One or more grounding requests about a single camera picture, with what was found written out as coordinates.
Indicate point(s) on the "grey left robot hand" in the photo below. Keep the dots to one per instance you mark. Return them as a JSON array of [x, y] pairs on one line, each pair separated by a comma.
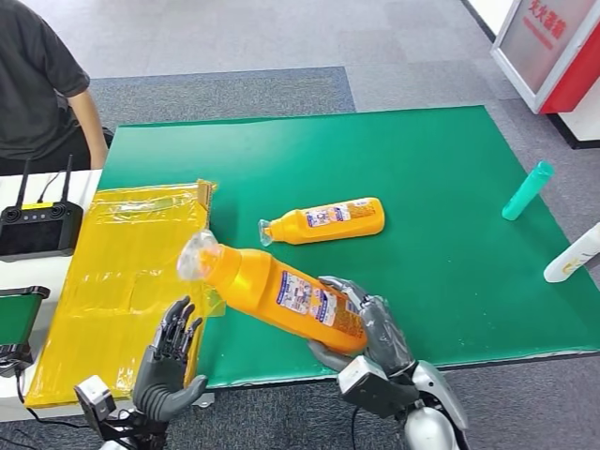
[[159, 379]]

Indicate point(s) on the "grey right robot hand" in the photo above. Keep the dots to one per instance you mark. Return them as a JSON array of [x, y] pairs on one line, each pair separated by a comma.
[[384, 335]]

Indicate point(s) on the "orange detergent bottle clear cap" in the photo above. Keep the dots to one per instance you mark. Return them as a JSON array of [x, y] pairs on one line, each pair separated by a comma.
[[263, 292], [328, 222]]

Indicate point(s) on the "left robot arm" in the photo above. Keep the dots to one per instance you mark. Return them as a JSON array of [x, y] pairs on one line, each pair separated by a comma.
[[136, 435]]

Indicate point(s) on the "teal plastic bottle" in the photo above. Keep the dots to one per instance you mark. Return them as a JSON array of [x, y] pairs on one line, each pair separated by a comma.
[[527, 192]]

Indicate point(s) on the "white plastic bottle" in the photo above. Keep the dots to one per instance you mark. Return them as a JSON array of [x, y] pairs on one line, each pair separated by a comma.
[[574, 254]]

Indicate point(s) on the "yellow tape-wrapped flat box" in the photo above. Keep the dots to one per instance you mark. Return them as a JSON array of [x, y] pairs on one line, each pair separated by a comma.
[[103, 279]]

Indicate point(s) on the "green table mat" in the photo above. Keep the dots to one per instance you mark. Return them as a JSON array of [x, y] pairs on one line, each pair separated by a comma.
[[422, 186]]

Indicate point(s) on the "black tablet on stand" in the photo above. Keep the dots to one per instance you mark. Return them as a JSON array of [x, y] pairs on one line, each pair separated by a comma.
[[19, 317]]

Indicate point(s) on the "black remote controller with antennas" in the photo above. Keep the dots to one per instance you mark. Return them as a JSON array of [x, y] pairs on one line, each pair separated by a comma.
[[40, 230]]

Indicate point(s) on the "person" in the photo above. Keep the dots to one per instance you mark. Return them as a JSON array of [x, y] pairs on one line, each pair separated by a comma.
[[32, 81]]

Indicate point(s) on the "red and white display cabinet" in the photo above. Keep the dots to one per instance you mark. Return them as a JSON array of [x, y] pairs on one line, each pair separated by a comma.
[[539, 43]]

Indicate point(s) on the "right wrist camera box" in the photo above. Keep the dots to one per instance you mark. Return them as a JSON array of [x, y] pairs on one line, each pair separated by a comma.
[[375, 385]]

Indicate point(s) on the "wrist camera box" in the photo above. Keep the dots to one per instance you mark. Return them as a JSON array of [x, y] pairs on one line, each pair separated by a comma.
[[375, 385], [96, 400]]

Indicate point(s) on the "grey metal bracket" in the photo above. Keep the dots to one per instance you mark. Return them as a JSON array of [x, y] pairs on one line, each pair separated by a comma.
[[204, 400]]

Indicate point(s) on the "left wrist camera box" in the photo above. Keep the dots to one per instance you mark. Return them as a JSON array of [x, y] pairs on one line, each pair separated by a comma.
[[96, 400]]

